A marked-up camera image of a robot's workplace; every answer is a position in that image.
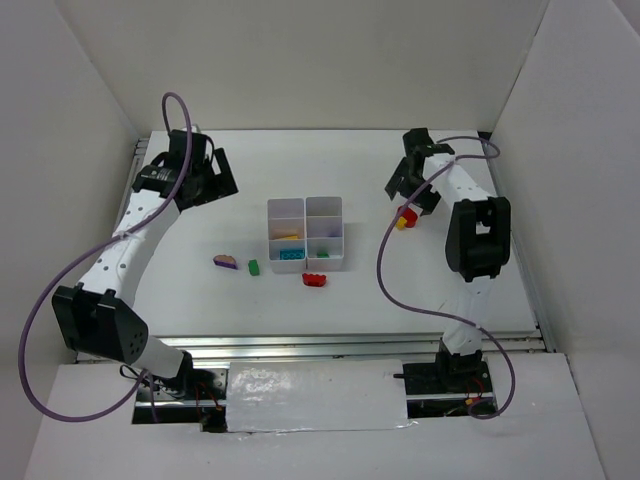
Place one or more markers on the red arched lego brick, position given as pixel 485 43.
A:
pixel 314 280

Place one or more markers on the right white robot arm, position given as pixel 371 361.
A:
pixel 477 243

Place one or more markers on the white divided container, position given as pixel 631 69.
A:
pixel 324 213
pixel 286 214

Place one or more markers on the teal lego brick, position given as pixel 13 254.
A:
pixel 292 254

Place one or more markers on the white taped front panel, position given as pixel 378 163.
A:
pixel 282 397

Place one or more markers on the small green lego brick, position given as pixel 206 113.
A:
pixel 253 267

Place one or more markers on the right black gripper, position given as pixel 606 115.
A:
pixel 411 185

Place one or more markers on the right white divided container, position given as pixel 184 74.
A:
pixel 324 213

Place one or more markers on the red round lego brick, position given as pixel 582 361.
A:
pixel 411 218

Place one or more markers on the aluminium table rail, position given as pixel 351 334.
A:
pixel 245 348

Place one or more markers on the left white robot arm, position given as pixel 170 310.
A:
pixel 96 315

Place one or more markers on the purple arched lego with print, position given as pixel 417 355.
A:
pixel 225 261

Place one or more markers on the left white divided container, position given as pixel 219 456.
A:
pixel 286 214

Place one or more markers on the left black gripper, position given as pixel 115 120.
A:
pixel 220 176

